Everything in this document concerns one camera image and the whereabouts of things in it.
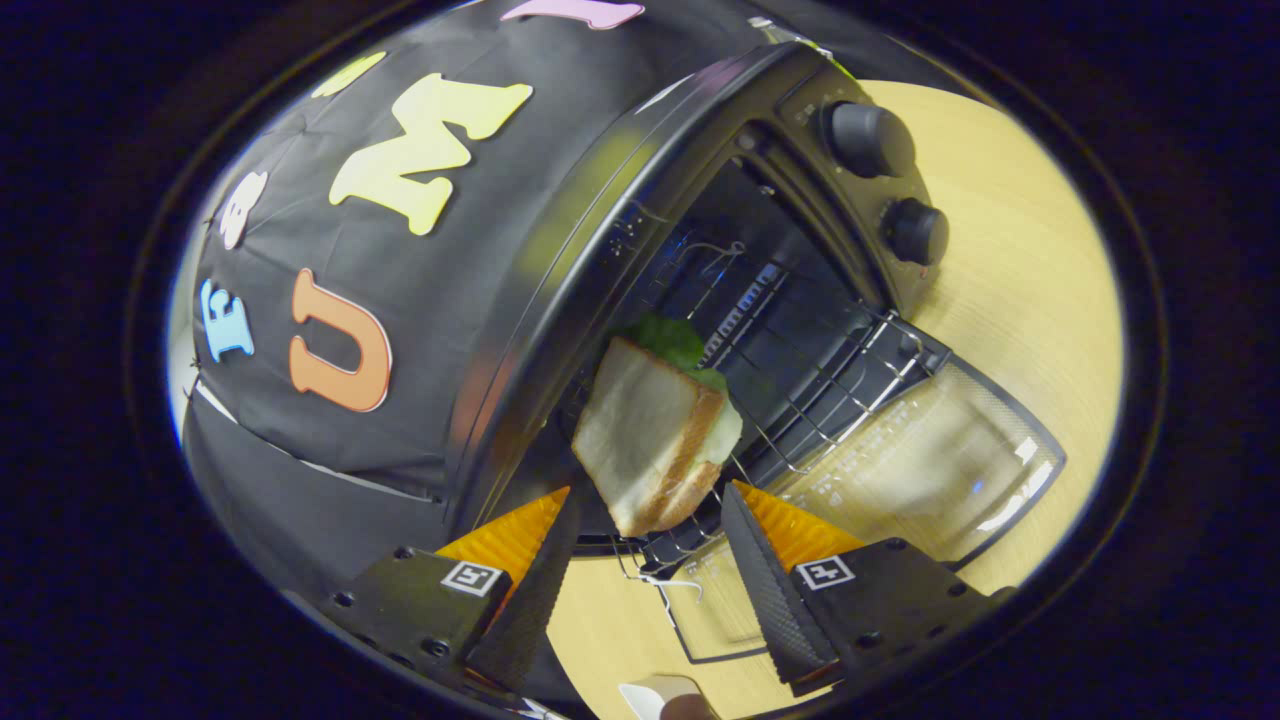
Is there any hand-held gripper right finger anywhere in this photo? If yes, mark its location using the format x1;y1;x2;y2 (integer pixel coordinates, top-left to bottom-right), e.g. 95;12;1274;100
720;480;1016;698

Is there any lettuce sandwich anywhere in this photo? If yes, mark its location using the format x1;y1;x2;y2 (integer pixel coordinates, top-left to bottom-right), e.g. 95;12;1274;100
570;312;745;539

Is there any black toaster oven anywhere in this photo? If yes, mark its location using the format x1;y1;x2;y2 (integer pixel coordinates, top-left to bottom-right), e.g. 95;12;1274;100
440;40;1066;666

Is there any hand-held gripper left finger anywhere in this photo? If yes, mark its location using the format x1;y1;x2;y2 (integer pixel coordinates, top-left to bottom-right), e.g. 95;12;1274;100
320;486;583;696

